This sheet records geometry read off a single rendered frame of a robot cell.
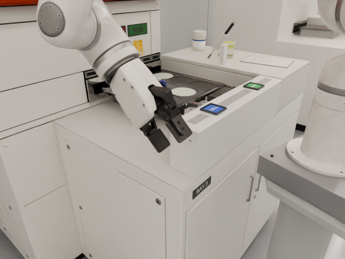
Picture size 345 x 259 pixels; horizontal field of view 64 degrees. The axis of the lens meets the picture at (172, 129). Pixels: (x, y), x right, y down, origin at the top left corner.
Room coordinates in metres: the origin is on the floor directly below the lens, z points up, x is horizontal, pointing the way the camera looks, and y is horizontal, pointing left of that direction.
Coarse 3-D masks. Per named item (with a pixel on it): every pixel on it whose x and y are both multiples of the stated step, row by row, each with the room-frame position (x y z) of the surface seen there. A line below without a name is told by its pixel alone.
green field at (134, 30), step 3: (141, 24) 1.31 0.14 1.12; (144, 24) 1.33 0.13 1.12; (129, 27) 1.26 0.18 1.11; (132, 27) 1.27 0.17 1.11; (135, 27) 1.28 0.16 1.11; (138, 27) 1.30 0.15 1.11; (141, 27) 1.31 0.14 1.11; (144, 27) 1.33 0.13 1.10; (129, 30) 1.26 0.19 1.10; (132, 30) 1.27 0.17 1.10; (135, 30) 1.28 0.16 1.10; (138, 30) 1.30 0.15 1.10; (141, 30) 1.31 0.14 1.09; (144, 30) 1.33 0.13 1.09; (129, 33) 1.26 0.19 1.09; (132, 33) 1.27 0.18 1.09; (135, 33) 1.28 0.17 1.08; (138, 33) 1.30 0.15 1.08; (141, 33) 1.31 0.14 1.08
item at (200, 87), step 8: (160, 72) 1.31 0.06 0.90; (168, 72) 1.31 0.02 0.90; (168, 80) 1.19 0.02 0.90; (176, 80) 1.19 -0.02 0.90; (184, 80) 1.19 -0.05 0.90; (192, 80) 1.19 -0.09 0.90; (200, 80) 1.19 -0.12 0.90; (192, 88) 1.08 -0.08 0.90; (200, 88) 1.08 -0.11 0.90; (208, 88) 1.08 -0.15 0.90; (176, 96) 0.99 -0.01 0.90; (184, 96) 0.99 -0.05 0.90; (192, 96) 0.99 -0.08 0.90
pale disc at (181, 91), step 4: (176, 88) 1.07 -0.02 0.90; (180, 88) 1.08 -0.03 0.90; (184, 88) 1.08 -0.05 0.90; (188, 88) 1.08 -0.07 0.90; (172, 92) 1.03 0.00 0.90; (176, 92) 1.03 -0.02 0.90; (180, 92) 1.03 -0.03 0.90; (184, 92) 1.03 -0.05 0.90; (188, 92) 1.03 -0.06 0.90; (192, 92) 1.03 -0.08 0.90
